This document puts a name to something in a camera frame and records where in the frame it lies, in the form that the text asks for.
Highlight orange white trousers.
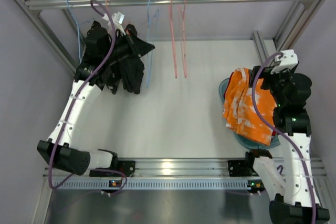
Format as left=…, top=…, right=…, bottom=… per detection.
left=223, top=68, right=272, bottom=147

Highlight empty right pink hanger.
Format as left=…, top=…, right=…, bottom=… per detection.
left=178, top=0, right=187, bottom=79

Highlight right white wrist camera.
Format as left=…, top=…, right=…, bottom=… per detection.
left=270, top=49, right=299, bottom=74

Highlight slotted grey cable duct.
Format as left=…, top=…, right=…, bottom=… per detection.
left=59, top=178, right=264, bottom=190

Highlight pink hanger of red trousers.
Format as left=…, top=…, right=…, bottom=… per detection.
left=169, top=0, right=178, bottom=79

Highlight teal plastic bin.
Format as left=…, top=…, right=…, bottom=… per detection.
left=218, top=77, right=281, bottom=149

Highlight black white patterned trousers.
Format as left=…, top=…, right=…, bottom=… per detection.
left=81, top=20, right=119, bottom=95

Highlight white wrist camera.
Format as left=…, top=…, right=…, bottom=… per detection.
left=270, top=49, right=299, bottom=74
left=102, top=12, right=126, bottom=35

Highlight blue hanger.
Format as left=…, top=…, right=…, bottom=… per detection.
left=145, top=0, right=160, bottom=89
left=66, top=0, right=94, bottom=63

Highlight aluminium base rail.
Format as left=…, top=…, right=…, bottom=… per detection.
left=43, top=157, right=328, bottom=179

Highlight plain black trousers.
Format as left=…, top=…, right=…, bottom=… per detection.
left=111, top=24, right=144, bottom=94

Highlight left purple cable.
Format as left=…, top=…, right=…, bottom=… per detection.
left=48, top=0, right=128, bottom=196

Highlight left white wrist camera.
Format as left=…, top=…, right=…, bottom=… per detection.
left=102, top=12, right=126, bottom=35

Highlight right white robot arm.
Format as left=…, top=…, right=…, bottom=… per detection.
left=249, top=65, right=330, bottom=223

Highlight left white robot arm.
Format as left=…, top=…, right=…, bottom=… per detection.
left=37, top=22, right=155, bottom=176

